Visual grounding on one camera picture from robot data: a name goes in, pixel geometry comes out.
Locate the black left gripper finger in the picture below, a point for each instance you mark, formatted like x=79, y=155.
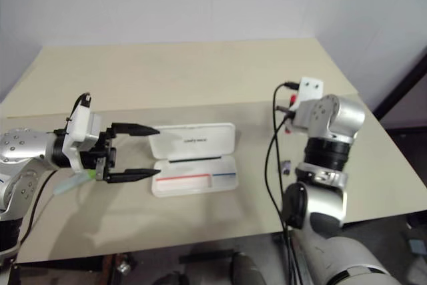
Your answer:
x=136, y=129
x=133, y=175

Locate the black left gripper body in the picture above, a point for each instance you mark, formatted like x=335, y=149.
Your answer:
x=100, y=156

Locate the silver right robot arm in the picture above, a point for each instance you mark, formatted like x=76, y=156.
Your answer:
x=347, y=115

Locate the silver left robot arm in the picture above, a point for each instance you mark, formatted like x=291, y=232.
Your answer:
x=23, y=148

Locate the green marker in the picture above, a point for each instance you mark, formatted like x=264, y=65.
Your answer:
x=71, y=183

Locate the white open pencil case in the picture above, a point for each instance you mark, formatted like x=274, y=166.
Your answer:
x=197, y=141

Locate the dark rounded shape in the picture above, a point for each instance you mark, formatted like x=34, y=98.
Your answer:
x=247, y=270

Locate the small blue-grey box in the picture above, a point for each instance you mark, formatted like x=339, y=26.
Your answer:
x=416, y=246

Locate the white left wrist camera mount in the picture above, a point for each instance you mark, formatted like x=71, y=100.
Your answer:
x=80, y=125

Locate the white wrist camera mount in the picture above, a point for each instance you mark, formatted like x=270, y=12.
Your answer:
x=80, y=125
x=310, y=88

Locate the metal bracket under table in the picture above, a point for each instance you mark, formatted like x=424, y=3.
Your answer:
x=125, y=265

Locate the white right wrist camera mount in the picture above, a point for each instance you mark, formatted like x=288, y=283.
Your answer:
x=310, y=88

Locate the black post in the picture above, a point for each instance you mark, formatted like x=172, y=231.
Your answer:
x=400, y=79

